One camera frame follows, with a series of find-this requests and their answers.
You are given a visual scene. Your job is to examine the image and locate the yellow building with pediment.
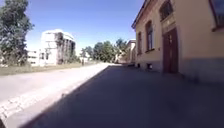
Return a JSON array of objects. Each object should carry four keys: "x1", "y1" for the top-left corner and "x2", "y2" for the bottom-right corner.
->
[{"x1": 124, "y1": 38, "x2": 138, "y2": 66}]

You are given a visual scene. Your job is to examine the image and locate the grey asphalt road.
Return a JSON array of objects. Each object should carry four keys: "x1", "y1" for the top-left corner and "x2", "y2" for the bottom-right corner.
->
[{"x1": 0, "y1": 62, "x2": 224, "y2": 128}]

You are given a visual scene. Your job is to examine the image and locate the tall white building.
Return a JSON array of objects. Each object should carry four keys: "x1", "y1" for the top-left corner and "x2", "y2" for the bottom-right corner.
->
[{"x1": 39, "y1": 28, "x2": 77, "y2": 66}]

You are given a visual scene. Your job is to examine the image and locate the grass strip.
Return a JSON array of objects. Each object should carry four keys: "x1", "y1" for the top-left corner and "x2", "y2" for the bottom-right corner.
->
[{"x1": 0, "y1": 61, "x2": 101, "y2": 77}]

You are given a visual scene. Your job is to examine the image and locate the low white building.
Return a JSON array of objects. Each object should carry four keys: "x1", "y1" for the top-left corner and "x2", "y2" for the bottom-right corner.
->
[{"x1": 25, "y1": 49, "x2": 42, "y2": 67}]

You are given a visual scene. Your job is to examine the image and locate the slim tree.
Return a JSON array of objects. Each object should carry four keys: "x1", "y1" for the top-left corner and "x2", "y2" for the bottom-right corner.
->
[{"x1": 54, "y1": 32, "x2": 65, "y2": 65}]

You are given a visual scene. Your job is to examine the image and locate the yellow building with brown door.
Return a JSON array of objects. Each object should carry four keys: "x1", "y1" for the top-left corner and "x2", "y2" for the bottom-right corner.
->
[{"x1": 130, "y1": 0, "x2": 224, "y2": 85}]

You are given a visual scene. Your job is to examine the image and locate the large leafy tree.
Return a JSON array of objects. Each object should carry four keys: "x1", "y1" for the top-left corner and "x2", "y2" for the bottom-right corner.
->
[{"x1": 0, "y1": 0, "x2": 35, "y2": 67}]

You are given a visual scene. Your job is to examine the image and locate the row of trees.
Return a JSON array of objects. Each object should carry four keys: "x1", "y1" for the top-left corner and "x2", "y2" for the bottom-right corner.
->
[{"x1": 80, "y1": 37, "x2": 128, "y2": 64}]

